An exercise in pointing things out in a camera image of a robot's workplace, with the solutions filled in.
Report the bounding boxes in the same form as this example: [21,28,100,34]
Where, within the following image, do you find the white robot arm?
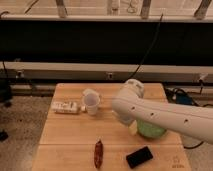
[111,79,213,144]

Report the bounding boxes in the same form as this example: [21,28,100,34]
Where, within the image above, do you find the white ceramic cup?
[82,89,101,115]

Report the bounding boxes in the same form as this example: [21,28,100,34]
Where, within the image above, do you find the green ceramic plate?
[137,120,166,139]

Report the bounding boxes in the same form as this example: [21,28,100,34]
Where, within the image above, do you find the red chili pepper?
[94,140,103,169]

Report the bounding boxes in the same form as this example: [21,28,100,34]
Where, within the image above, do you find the white labelled small box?
[51,101,78,114]

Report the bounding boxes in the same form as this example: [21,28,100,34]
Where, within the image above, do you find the blue power adapter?
[176,96,192,105]

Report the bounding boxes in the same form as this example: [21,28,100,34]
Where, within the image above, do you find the black rectangular sponge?
[126,146,153,169]

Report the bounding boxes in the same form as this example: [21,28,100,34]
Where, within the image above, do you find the black object at left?
[0,79,12,107]

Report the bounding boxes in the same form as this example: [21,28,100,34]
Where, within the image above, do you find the black floor cables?
[165,87,213,150]

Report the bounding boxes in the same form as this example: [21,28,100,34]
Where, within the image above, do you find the black hanging cable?
[127,13,165,82]

